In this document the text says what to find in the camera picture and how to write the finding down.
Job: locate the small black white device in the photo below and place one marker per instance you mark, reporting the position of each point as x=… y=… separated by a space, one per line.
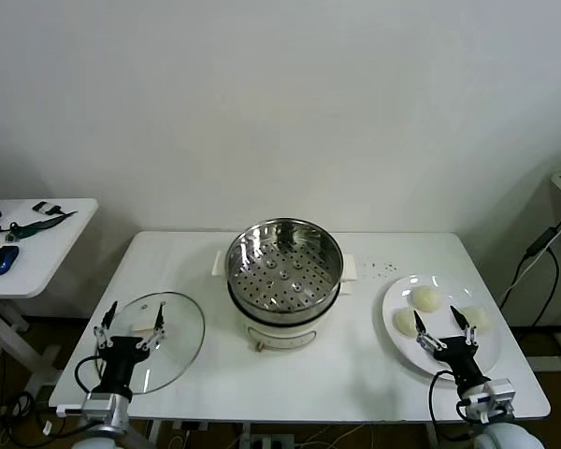
x=44 y=207

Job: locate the large white plate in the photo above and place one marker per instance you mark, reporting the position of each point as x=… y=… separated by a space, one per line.
x=449 y=292

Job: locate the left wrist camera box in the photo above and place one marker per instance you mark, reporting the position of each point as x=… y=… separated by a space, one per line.
x=67 y=410

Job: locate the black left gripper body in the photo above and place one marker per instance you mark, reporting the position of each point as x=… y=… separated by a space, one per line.
x=119 y=369

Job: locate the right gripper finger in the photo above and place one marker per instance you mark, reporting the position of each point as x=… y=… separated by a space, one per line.
x=420 y=327
x=460 y=319

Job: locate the white furniture foot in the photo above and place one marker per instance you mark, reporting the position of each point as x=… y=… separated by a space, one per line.
x=551 y=364

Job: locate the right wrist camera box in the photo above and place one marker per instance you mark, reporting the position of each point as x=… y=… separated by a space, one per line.
x=495 y=393

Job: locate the white steamed baozi bun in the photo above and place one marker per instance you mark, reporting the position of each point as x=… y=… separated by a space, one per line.
x=402 y=323
x=425 y=298
x=479 y=318

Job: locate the grey power strip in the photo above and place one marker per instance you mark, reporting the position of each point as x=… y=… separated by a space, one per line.
x=268 y=442

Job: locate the small white side table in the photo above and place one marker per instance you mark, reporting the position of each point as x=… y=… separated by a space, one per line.
x=42 y=252

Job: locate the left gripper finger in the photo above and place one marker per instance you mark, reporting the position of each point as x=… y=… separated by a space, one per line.
x=159 y=320
x=108 y=318

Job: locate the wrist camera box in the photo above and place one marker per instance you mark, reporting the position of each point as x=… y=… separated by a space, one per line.
x=495 y=393
x=67 y=410

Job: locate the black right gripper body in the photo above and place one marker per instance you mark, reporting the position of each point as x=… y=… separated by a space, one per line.
x=460 y=357

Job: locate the perforated steel steamer basket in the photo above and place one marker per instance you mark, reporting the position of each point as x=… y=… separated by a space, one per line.
x=285 y=280

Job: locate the blue computer mouse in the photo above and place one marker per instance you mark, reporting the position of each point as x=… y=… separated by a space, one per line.
x=2 y=259

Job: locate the white table underframe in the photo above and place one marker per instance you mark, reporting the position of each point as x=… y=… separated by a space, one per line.
x=246 y=428

